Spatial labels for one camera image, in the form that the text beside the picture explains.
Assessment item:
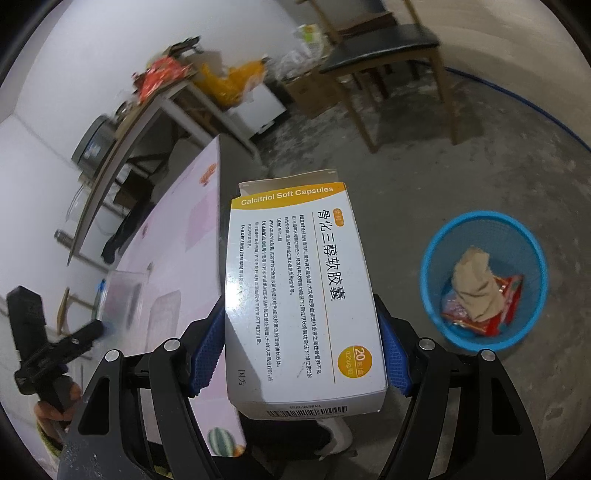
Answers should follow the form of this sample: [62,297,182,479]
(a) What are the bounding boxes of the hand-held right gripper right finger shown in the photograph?
[373,295,546,480]

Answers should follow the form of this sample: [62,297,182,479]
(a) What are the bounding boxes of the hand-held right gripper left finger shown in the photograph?
[58,295,227,480]

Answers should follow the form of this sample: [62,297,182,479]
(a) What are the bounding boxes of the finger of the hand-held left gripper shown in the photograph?
[69,320,106,356]

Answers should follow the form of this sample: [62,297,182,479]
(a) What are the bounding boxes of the clear plastic container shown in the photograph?
[95,271,154,334]

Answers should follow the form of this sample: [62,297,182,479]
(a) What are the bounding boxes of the red barcode snack wrapper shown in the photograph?
[441,295,509,335]

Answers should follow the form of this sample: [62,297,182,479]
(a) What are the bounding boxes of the blue mesh trash bin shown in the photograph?
[422,211,550,354]

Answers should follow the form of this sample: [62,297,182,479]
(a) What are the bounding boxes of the white and yellow medicine box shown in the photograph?
[224,168,389,421]

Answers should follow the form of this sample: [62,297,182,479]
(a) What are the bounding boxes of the tan paper towel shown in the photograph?
[451,247,506,324]

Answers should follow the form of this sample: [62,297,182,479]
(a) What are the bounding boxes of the person's left hand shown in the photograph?
[36,385,83,444]

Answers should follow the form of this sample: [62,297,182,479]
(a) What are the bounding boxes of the light wooden chair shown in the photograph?
[57,287,94,334]

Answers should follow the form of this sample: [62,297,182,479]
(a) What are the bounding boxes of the clear plastic bowl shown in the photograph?
[67,185,94,223]

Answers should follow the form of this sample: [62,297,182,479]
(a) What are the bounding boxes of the wooden side table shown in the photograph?
[67,69,260,268]

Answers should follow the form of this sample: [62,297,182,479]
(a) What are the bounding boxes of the white sack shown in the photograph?
[168,138,205,185]

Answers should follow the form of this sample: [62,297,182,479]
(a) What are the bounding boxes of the grey cooker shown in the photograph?
[71,115,117,172]

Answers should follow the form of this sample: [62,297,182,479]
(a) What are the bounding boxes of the white chest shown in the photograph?
[231,85,288,141]

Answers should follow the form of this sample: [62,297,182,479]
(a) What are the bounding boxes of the red orange bag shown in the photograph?
[137,54,195,101]

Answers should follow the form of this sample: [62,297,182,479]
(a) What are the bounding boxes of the yellow plastic bag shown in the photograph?
[194,59,269,108]

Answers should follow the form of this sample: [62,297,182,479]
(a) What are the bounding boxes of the cardboard box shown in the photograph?
[283,74,343,117]

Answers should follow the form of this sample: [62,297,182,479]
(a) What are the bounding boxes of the wooden chair with black seat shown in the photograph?
[318,0,446,154]

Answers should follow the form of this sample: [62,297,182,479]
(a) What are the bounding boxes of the clear plastic bags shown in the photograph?
[281,23,334,71]

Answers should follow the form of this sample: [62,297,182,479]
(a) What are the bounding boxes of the wooden chair with dark seat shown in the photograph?
[308,0,399,29]

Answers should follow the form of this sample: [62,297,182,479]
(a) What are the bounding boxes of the blue hose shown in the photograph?
[444,67,591,151]

